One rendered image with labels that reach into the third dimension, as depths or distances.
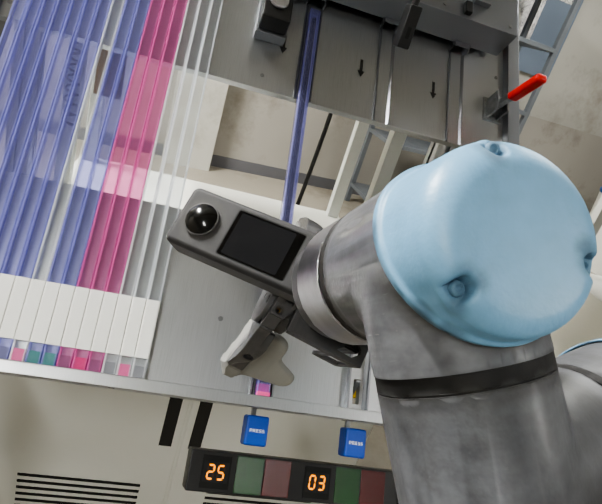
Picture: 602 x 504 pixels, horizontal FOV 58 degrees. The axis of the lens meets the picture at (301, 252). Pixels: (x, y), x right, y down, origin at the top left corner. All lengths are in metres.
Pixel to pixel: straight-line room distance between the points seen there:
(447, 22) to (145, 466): 0.90
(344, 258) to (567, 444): 0.11
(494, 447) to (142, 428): 0.88
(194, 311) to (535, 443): 0.44
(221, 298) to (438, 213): 0.44
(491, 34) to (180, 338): 0.59
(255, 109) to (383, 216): 3.54
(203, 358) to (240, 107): 3.20
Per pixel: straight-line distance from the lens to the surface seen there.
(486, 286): 0.19
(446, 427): 0.21
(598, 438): 0.27
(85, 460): 1.11
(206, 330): 0.59
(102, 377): 0.56
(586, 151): 5.16
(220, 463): 0.60
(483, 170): 0.20
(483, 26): 0.84
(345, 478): 0.64
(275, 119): 3.78
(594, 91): 5.01
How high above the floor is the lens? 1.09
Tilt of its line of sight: 23 degrees down
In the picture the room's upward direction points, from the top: 18 degrees clockwise
